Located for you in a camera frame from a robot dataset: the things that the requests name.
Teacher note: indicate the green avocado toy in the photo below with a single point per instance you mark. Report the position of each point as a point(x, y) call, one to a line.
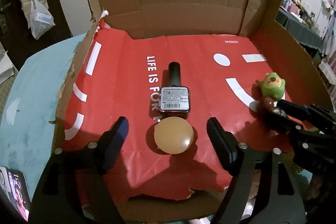
point(272, 86)

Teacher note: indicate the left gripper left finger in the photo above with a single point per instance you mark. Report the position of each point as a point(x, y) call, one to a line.
point(97, 156)

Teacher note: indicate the smartphone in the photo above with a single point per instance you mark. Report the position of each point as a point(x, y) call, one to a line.
point(14, 187)

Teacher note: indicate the black nail polish bottle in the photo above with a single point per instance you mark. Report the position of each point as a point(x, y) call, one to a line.
point(174, 99)

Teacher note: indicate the red paper liner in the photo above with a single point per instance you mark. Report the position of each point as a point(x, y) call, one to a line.
point(122, 76)

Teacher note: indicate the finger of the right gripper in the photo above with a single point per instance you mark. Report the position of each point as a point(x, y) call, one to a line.
point(297, 136)
point(319, 117)

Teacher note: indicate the orange round disc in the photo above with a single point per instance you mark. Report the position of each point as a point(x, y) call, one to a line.
point(173, 135)

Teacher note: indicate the dark cloth side table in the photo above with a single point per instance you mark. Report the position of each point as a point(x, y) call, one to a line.
point(299, 31)

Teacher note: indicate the clear plastic bag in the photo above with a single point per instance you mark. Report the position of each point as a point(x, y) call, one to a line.
point(40, 19)

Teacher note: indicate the cardboard box tray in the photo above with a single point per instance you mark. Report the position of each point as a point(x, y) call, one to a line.
point(147, 19)

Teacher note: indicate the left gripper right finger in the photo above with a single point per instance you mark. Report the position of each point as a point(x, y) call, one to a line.
point(228, 150)

